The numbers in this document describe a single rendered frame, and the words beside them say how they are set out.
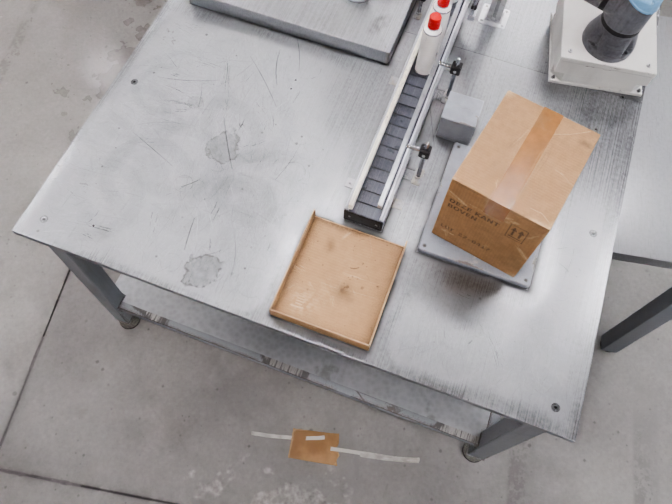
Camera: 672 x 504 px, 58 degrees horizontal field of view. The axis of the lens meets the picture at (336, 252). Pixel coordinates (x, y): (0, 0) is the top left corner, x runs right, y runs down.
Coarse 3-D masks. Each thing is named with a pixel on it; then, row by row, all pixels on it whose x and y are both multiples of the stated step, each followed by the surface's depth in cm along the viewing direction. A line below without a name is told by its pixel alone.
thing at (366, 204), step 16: (464, 0) 193; (416, 80) 178; (432, 80) 179; (400, 96) 176; (416, 96) 176; (400, 112) 173; (400, 128) 171; (384, 144) 169; (400, 144) 169; (384, 160) 166; (368, 176) 164; (384, 176) 164; (368, 192) 162; (368, 208) 160
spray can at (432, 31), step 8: (432, 16) 162; (440, 16) 162; (432, 24) 162; (424, 32) 165; (432, 32) 164; (440, 32) 165; (424, 40) 167; (432, 40) 166; (424, 48) 170; (432, 48) 169; (424, 56) 172; (432, 56) 172; (416, 64) 177; (424, 64) 175; (432, 64) 176; (416, 72) 179; (424, 72) 178
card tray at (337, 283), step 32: (320, 224) 163; (320, 256) 159; (352, 256) 159; (384, 256) 159; (288, 288) 155; (320, 288) 155; (352, 288) 155; (384, 288) 156; (288, 320) 151; (320, 320) 151; (352, 320) 152
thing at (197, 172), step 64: (512, 0) 200; (128, 64) 184; (192, 64) 185; (256, 64) 185; (320, 64) 186; (384, 64) 187; (512, 64) 189; (128, 128) 174; (192, 128) 175; (256, 128) 176; (320, 128) 176; (64, 192) 165; (128, 192) 165; (192, 192) 166; (256, 192) 167; (320, 192) 167; (576, 192) 170; (128, 256) 158; (192, 256) 158; (256, 256) 159; (576, 256) 162; (256, 320) 151; (384, 320) 152; (448, 320) 153; (512, 320) 153; (576, 320) 154; (448, 384) 146; (512, 384) 147; (576, 384) 147
